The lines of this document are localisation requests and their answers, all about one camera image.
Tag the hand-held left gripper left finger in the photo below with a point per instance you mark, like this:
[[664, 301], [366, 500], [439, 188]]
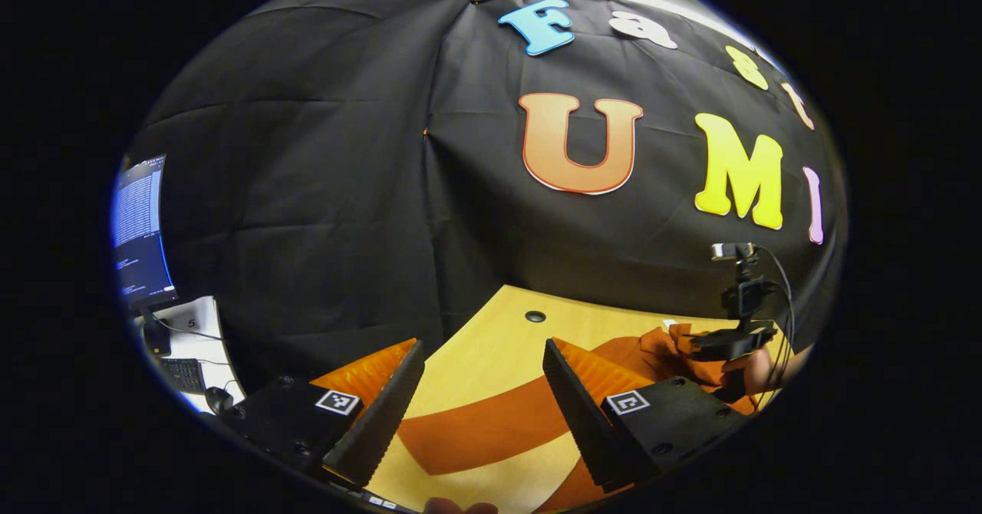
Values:
[[387, 414]]

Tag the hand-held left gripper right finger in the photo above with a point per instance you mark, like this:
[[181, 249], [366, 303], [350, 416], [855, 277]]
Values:
[[575, 414]]

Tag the black backdrop cloth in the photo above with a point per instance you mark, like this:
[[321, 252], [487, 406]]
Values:
[[345, 192]]

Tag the orange garment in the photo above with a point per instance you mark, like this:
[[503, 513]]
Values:
[[491, 429]]

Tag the black keyboard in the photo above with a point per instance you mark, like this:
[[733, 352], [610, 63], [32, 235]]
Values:
[[184, 376]]

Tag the black computer mouse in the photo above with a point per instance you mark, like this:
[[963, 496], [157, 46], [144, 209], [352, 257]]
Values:
[[219, 399]]

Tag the black computer monitor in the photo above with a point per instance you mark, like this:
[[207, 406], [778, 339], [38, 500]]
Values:
[[142, 230]]

